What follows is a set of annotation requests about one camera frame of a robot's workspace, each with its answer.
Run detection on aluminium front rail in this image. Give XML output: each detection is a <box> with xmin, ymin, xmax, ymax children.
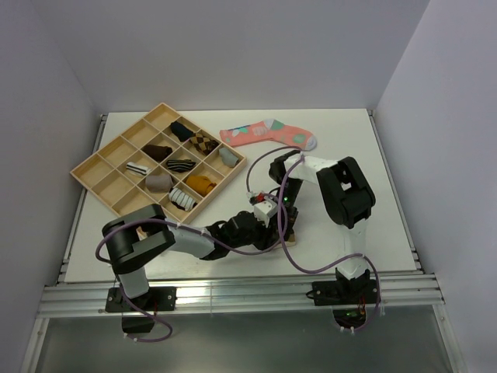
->
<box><xmin>36</xmin><ymin>273</ymin><xmax>445</xmax><ymax>319</ymax></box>

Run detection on white black rolled sock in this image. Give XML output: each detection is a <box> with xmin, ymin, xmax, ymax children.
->
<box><xmin>125</xmin><ymin>162</ymin><xmax>151</xmax><ymax>176</ymax></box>

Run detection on dark navy rolled sock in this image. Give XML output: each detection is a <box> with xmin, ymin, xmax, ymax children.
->
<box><xmin>169</xmin><ymin>120</ymin><xmax>195</xmax><ymax>142</ymax></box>

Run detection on white black striped sock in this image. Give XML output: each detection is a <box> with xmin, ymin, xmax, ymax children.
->
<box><xmin>169</xmin><ymin>187</ymin><xmax>197</xmax><ymax>211</ymax></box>

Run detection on dark brown rolled sock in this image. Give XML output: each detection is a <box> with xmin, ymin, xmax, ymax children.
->
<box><xmin>142</xmin><ymin>144</ymin><xmax>173</xmax><ymax>162</ymax></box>

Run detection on beige grey rolled sock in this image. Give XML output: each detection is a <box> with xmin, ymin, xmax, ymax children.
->
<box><xmin>145</xmin><ymin>174</ymin><xmax>174</xmax><ymax>193</ymax></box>

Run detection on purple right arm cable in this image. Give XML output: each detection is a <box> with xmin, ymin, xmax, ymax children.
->
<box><xmin>246</xmin><ymin>147</ymin><xmax>384</xmax><ymax>335</ymax></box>

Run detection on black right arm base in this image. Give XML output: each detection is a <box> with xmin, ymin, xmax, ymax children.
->
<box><xmin>305</xmin><ymin>270</ymin><xmax>381</xmax><ymax>332</ymax></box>

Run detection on black striped rolled sock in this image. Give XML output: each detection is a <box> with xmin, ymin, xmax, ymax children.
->
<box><xmin>165</xmin><ymin>159</ymin><xmax>196</xmax><ymax>173</ymax></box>

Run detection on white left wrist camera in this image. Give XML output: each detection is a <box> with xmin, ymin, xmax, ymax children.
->
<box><xmin>253</xmin><ymin>199</ymin><xmax>278</xmax><ymax>228</ymax></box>

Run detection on brown striped sock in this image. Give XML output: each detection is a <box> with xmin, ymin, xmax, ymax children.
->
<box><xmin>283</xmin><ymin>229</ymin><xmax>297</xmax><ymax>247</ymax></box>

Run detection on mustard rolled sock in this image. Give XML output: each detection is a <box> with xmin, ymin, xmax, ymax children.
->
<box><xmin>185</xmin><ymin>175</ymin><xmax>217</xmax><ymax>197</ymax></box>

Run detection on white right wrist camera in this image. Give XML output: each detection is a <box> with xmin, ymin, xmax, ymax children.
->
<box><xmin>246</xmin><ymin>191</ymin><xmax>265</xmax><ymax>205</ymax></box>

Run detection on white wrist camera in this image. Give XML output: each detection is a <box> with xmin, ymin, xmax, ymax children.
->
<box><xmin>253</xmin><ymin>199</ymin><xmax>278</xmax><ymax>228</ymax></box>
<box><xmin>246</xmin><ymin>191</ymin><xmax>265</xmax><ymax>205</ymax></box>

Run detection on pink patterned sock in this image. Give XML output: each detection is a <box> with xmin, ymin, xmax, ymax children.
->
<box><xmin>219</xmin><ymin>119</ymin><xmax>318</xmax><ymax>151</ymax></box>

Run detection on wooden compartment tray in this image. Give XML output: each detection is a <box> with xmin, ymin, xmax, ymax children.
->
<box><xmin>71</xmin><ymin>103</ymin><xmax>246</xmax><ymax>223</ymax></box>

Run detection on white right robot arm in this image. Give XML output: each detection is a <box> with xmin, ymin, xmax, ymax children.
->
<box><xmin>269</xmin><ymin>151</ymin><xmax>377</xmax><ymax>303</ymax></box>

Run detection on brown argyle rolled sock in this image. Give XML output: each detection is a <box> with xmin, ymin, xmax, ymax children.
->
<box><xmin>189</xmin><ymin>133</ymin><xmax>219</xmax><ymax>155</ymax></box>

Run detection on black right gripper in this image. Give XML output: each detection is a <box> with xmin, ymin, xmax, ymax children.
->
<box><xmin>270</xmin><ymin>178</ymin><xmax>303</xmax><ymax>241</ymax></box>

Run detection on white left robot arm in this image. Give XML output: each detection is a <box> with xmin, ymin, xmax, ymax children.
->
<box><xmin>96</xmin><ymin>204</ymin><xmax>281</xmax><ymax>310</ymax></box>

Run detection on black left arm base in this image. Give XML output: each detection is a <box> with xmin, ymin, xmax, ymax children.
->
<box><xmin>105</xmin><ymin>286</ymin><xmax>176</xmax><ymax>337</ymax></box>

